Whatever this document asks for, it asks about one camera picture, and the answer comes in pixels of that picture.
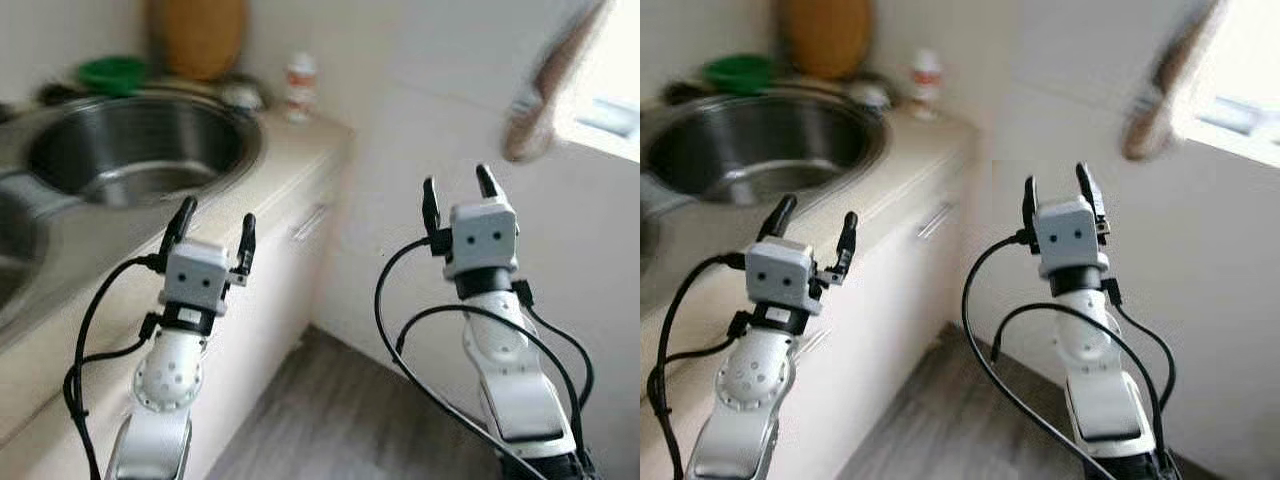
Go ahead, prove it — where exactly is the steel double sink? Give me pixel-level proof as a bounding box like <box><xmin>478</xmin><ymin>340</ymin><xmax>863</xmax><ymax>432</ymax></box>
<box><xmin>640</xmin><ymin>90</ymin><xmax>893</xmax><ymax>301</ymax></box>
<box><xmin>0</xmin><ymin>88</ymin><xmax>269</xmax><ymax>336</ymax></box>

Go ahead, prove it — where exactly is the brown grey hanging brush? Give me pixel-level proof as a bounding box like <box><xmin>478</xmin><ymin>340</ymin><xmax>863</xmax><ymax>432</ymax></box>
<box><xmin>1120</xmin><ymin>0</ymin><xmax>1226</xmax><ymax>163</ymax></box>
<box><xmin>500</xmin><ymin>0</ymin><xmax>611</xmax><ymax>166</ymax></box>

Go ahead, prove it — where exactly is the green plastic bowl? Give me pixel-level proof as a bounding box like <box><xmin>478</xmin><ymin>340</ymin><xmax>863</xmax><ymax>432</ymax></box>
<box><xmin>78</xmin><ymin>57</ymin><xmax>151</xmax><ymax>98</ymax></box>
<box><xmin>703</xmin><ymin>53</ymin><xmax>776</xmax><ymax>96</ymax></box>

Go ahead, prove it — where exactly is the wooden cutting board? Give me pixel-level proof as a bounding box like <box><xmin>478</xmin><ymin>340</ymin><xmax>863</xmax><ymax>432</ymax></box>
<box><xmin>780</xmin><ymin>0</ymin><xmax>873</xmax><ymax>81</ymax></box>
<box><xmin>150</xmin><ymin>0</ymin><xmax>249</xmax><ymax>81</ymax></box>

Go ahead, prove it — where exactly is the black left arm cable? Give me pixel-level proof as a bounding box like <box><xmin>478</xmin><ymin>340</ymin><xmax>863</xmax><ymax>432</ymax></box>
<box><xmin>62</xmin><ymin>255</ymin><xmax>166</xmax><ymax>480</ymax></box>
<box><xmin>646</xmin><ymin>252</ymin><xmax>751</xmax><ymax>480</ymax></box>

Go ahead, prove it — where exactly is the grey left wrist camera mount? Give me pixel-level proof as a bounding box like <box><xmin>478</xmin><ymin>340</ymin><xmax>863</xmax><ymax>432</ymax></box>
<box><xmin>160</xmin><ymin>240</ymin><xmax>231</xmax><ymax>311</ymax></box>
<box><xmin>745</xmin><ymin>238</ymin><xmax>821</xmax><ymax>316</ymax></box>

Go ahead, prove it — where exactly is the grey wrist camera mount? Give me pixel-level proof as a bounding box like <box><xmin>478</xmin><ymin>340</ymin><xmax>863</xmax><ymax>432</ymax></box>
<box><xmin>745</xmin><ymin>238</ymin><xmax>821</xmax><ymax>316</ymax></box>
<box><xmin>443</xmin><ymin>200</ymin><xmax>519</xmax><ymax>279</ymax></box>
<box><xmin>160</xmin><ymin>240</ymin><xmax>231</xmax><ymax>311</ymax></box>
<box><xmin>1033</xmin><ymin>198</ymin><xmax>1109</xmax><ymax>276</ymax></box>

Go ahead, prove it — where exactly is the white bottle with red label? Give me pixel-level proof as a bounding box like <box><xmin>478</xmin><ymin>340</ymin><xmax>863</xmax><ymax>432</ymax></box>
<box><xmin>908</xmin><ymin>48</ymin><xmax>944</xmax><ymax>121</ymax></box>
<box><xmin>283</xmin><ymin>52</ymin><xmax>319</xmax><ymax>123</ymax></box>

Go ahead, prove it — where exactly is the white cabinet door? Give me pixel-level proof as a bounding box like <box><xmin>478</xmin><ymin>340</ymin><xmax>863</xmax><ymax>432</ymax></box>
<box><xmin>790</xmin><ymin>150</ymin><xmax>986</xmax><ymax>480</ymax></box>
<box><xmin>190</xmin><ymin>150</ymin><xmax>356</xmax><ymax>480</ymax></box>

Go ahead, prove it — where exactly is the silver bar cabinet handle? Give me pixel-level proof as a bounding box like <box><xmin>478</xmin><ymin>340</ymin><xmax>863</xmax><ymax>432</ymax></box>
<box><xmin>915</xmin><ymin>200</ymin><xmax>956</xmax><ymax>241</ymax></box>
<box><xmin>290</xmin><ymin>203</ymin><xmax>331</xmax><ymax>241</ymax></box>

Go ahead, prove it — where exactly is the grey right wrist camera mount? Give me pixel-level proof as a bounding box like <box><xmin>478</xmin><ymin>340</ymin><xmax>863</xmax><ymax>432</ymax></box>
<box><xmin>1033</xmin><ymin>198</ymin><xmax>1109</xmax><ymax>276</ymax></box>
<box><xmin>443</xmin><ymin>200</ymin><xmax>519</xmax><ymax>279</ymax></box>

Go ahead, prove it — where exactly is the bright window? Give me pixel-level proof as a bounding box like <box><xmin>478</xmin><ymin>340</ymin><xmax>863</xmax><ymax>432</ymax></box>
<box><xmin>1175</xmin><ymin>0</ymin><xmax>1280</xmax><ymax>171</ymax></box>
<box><xmin>555</xmin><ymin>0</ymin><xmax>641</xmax><ymax>166</ymax></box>

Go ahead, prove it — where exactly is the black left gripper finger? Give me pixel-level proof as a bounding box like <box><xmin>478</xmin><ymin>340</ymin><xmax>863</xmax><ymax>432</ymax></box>
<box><xmin>159</xmin><ymin>195</ymin><xmax>200</xmax><ymax>259</ymax></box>
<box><xmin>834</xmin><ymin>209</ymin><xmax>862</xmax><ymax>273</ymax></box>
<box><xmin>757</xmin><ymin>192</ymin><xmax>800</xmax><ymax>243</ymax></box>
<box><xmin>236</xmin><ymin>212</ymin><xmax>259</xmax><ymax>271</ymax></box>

